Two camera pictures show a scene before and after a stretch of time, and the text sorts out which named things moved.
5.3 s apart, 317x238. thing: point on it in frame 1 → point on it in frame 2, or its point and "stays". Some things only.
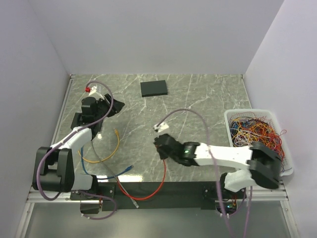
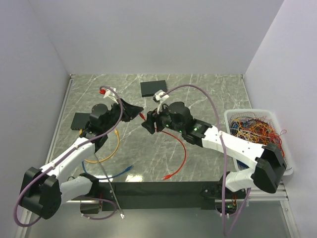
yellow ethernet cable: [113, 153] stays
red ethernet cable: [158, 190] → [167, 176]
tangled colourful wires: [247, 128] stays
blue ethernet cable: [128, 169] stays
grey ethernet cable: [120, 181] → [121, 212]
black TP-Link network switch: [76, 122] stays
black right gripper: [162, 155] → [149, 124]
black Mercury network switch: [153, 88] stays
